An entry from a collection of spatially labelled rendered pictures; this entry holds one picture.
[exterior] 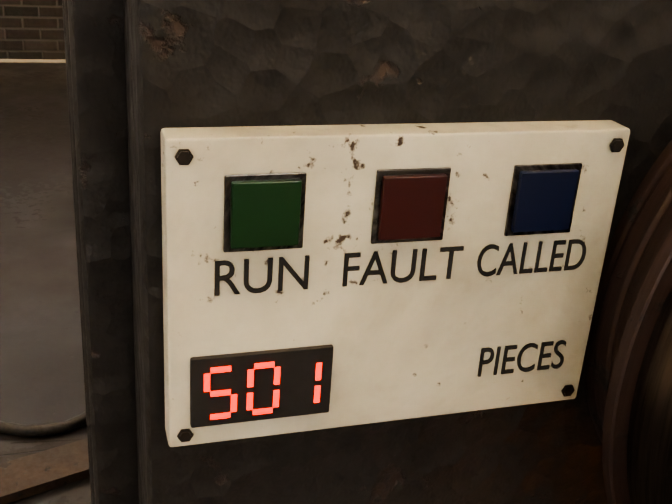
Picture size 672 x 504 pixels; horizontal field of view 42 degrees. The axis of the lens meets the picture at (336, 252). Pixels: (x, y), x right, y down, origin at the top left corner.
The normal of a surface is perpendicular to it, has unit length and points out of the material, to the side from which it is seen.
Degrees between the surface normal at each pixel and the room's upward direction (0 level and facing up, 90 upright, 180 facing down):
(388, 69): 90
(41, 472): 0
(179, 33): 90
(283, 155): 90
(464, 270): 90
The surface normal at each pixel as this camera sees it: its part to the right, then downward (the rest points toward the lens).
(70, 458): 0.07, -0.91
